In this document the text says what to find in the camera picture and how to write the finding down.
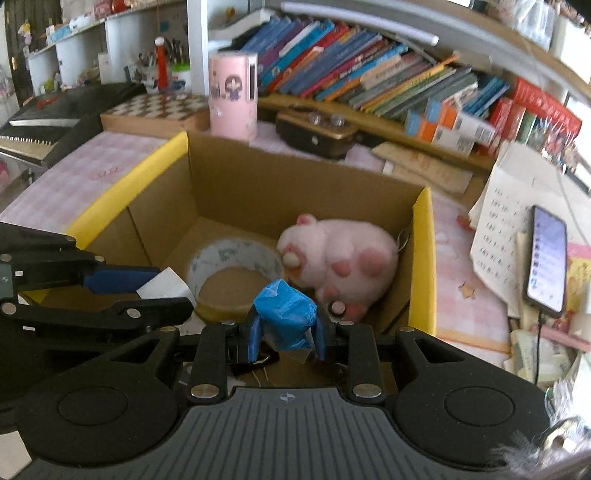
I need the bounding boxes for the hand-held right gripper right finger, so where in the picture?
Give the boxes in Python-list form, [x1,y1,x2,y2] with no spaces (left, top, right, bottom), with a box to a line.
[313,313,469,403]

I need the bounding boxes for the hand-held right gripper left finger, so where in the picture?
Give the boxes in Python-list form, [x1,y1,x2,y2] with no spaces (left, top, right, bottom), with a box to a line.
[108,316,265,403]

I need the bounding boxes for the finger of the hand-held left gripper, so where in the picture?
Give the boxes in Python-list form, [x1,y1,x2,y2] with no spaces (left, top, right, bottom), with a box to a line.
[0,296,195,333]
[0,222,161,296]

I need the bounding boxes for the black binder clip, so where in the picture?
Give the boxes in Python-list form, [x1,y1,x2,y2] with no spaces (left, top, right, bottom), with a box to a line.
[228,351,278,384]

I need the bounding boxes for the blue plastic packet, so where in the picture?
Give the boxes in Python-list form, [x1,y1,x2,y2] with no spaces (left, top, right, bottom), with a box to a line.
[253,278,318,352]

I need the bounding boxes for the pink plush toy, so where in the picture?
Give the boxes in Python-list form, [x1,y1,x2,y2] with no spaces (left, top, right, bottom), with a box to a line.
[276,213,400,321]

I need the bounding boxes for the yellow tape roll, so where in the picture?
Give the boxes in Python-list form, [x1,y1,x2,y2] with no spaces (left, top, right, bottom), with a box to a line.
[186,237,289,324]

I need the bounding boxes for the yellow cardboard box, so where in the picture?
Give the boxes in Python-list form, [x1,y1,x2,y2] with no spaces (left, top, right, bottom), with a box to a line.
[65,130,437,393]

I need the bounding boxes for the wooden chessboard box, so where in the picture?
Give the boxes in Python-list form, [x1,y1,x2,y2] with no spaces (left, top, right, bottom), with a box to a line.
[100,92,211,138]

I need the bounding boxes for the black electronic keyboard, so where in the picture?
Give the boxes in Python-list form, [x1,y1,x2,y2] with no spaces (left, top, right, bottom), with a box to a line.
[0,83,144,169]

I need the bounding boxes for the brown paper envelopes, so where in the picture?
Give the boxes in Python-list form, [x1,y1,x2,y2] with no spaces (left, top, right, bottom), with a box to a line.
[372,141,472,195]

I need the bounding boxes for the pile of papers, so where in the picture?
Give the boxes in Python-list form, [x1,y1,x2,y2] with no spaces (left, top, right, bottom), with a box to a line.
[470,141,578,319]

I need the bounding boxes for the pink cartoon cylinder canister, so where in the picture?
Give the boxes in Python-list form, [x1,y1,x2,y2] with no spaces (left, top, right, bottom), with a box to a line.
[208,52,259,141]

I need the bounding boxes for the pen holder with pens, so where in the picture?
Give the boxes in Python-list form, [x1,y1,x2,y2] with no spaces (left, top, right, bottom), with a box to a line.
[124,41,160,88]

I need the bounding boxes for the red white pen figure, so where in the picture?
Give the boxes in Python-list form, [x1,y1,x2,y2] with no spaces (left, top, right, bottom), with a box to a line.
[154,36,171,90]

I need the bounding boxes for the orange white small carton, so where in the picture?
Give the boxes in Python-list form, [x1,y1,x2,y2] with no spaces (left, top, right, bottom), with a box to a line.
[406,99,441,141]
[436,104,496,155]

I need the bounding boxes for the black smartphone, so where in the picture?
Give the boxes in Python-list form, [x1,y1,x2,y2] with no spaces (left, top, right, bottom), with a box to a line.
[524,205,568,317]

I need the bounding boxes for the white bookshelf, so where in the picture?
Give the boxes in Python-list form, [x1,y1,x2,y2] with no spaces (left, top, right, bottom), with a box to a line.
[25,0,591,185]

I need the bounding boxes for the pink sticky notes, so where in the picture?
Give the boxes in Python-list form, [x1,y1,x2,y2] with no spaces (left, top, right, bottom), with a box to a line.
[566,242,591,352]

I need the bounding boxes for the row of leaning books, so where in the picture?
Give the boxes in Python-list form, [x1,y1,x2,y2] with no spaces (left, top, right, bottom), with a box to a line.
[240,18,583,153]

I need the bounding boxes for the red boxed book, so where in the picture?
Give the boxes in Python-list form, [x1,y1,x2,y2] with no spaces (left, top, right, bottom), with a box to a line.
[512,78,583,137]

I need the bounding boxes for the clear pen cup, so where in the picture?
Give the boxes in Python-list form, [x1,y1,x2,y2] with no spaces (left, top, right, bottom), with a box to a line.
[508,0,555,51]

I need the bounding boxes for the white pen cup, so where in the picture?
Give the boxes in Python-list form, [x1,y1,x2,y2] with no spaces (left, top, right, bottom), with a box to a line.
[551,14,591,84]

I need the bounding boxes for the black charging cable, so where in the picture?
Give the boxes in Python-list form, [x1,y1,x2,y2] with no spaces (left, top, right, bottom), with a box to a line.
[533,311,548,386]

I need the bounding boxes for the grey furry keychain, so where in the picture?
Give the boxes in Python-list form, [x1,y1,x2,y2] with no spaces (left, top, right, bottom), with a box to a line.
[487,411,591,480]

